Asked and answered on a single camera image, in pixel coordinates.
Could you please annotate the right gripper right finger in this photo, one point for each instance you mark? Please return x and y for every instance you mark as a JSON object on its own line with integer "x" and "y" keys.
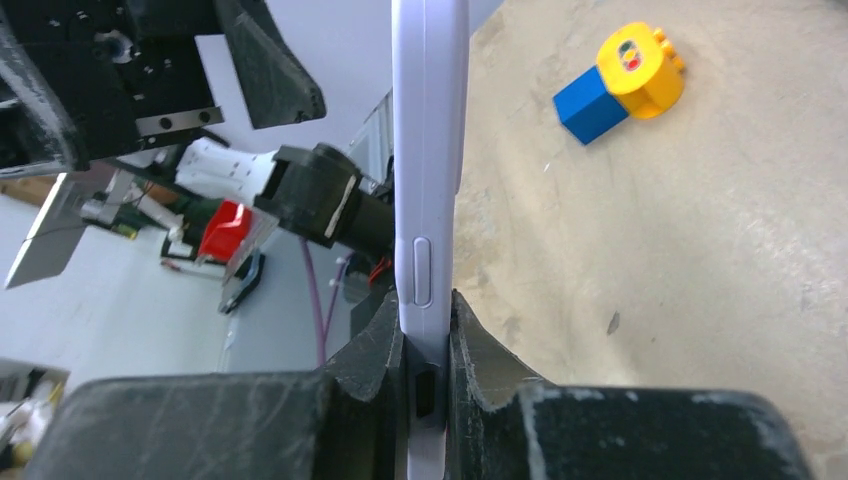
{"x": 509, "y": 422}

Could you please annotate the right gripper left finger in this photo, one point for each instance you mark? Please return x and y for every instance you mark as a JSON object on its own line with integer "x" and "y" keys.
{"x": 343, "y": 420}

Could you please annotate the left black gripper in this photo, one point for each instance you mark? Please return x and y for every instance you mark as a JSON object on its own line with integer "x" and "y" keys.
{"x": 91, "y": 80}

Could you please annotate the lilac phone case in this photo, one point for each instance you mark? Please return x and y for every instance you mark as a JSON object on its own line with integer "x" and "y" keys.
{"x": 430, "y": 56}

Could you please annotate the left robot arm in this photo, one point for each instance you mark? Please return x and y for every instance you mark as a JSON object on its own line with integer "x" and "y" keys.
{"x": 314, "y": 193}

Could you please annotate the blue toy brick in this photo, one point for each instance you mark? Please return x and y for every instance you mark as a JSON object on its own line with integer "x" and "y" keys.
{"x": 586, "y": 109}

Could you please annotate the yellow toy brick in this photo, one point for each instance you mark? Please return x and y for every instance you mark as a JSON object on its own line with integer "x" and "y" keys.
{"x": 641, "y": 69}

